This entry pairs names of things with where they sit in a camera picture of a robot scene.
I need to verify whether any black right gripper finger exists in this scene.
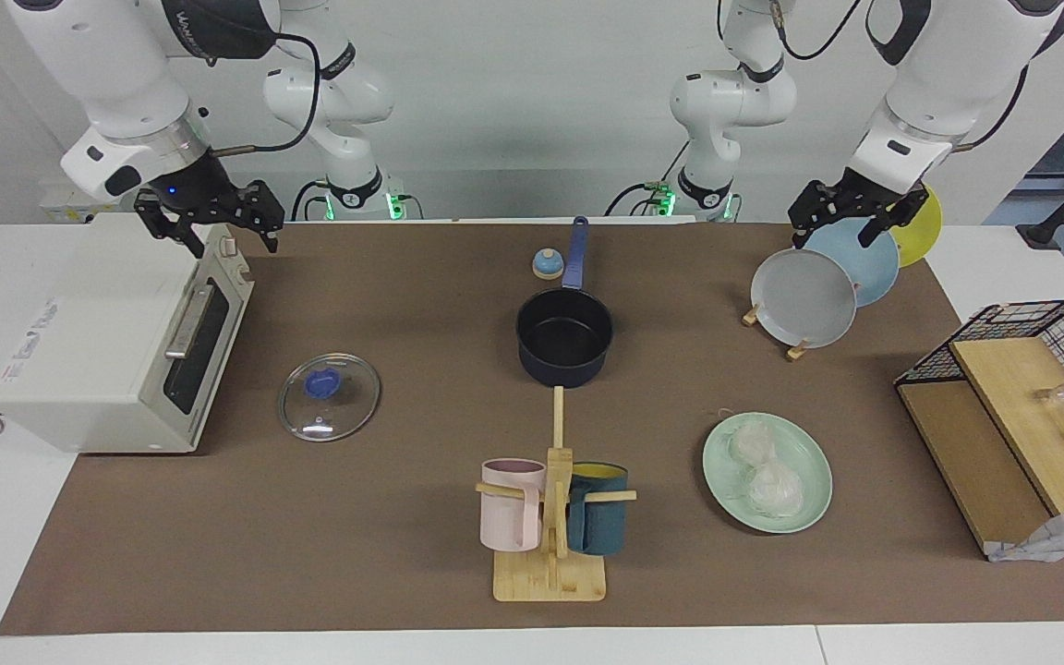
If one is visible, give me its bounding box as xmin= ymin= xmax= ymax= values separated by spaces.
xmin=238 ymin=180 xmax=285 ymax=255
xmin=135 ymin=189 xmax=205 ymax=260

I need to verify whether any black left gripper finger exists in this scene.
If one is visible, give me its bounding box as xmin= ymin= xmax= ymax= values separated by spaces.
xmin=789 ymin=182 xmax=842 ymax=250
xmin=861 ymin=185 xmax=928 ymax=248

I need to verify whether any glass lid with blue knob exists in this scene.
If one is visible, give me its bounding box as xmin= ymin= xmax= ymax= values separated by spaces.
xmin=278 ymin=353 xmax=382 ymax=442

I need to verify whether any white vermicelli bundle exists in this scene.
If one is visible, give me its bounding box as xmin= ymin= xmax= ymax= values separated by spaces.
xmin=726 ymin=418 xmax=780 ymax=467
xmin=743 ymin=462 xmax=806 ymax=518

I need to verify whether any yellow plate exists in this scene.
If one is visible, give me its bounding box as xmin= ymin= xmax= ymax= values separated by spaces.
xmin=888 ymin=183 xmax=943 ymax=269

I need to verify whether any light blue plate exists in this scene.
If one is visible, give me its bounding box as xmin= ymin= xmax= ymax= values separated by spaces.
xmin=802 ymin=217 xmax=901 ymax=308

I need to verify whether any grey plate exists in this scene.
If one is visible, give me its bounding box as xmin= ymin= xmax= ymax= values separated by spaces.
xmin=750 ymin=248 xmax=858 ymax=349

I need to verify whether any wooden plate rack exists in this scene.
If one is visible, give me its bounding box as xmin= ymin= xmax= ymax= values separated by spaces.
xmin=743 ymin=305 xmax=810 ymax=361

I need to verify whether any mint green plate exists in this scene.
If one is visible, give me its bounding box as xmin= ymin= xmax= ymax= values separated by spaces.
xmin=703 ymin=412 xmax=834 ymax=535

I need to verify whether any white toaster oven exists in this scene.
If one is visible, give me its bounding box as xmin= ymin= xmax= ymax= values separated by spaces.
xmin=0 ymin=212 xmax=256 ymax=453

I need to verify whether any brown table mat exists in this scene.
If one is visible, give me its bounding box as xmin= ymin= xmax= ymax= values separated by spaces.
xmin=0 ymin=222 xmax=1064 ymax=636

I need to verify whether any dark teal mug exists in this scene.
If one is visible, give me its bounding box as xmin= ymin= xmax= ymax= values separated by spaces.
xmin=567 ymin=462 xmax=630 ymax=556

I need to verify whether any pink mug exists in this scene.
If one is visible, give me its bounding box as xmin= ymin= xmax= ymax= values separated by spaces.
xmin=480 ymin=458 xmax=548 ymax=553

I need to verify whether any wooden mug tree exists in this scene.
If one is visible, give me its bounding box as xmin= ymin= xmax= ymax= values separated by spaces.
xmin=475 ymin=386 xmax=636 ymax=603

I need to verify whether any black right base cable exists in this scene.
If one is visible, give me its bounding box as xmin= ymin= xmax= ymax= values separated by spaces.
xmin=290 ymin=178 xmax=330 ymax=223

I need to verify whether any black base cable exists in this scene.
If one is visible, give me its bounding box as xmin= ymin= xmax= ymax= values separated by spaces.
xmin=290 ymin=178 xmax=330 ymax=223
xmin=606 ymin=180 xmax=681 ymax=218

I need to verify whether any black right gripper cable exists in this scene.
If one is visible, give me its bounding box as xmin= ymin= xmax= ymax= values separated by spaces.
xmin=209 ymin=32 xmax=322 ymax=156

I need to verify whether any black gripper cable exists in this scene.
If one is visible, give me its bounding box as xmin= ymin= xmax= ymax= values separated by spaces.
xmin=955 ymin=60 xmax=1032 ymax=151
xmin=209 ymin=32 xmax=322 ymax=156

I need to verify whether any black wire basket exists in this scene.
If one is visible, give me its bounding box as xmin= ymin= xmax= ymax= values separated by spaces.
xmin=895 ymin=298 xmax=1064 ymax=421

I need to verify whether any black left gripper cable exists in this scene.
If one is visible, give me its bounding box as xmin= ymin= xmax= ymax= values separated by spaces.
xmin=955 ymin=60 xmax=1032 ymax=151

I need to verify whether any black left base cable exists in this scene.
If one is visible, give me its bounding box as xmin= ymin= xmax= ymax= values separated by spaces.
xmin=606 ymin=180 xmax=681 ymax=218

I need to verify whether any dark blue pot with handle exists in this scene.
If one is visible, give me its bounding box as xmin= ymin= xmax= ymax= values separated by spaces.
xmin=515 ymin=216 xmax=614 ymax=389

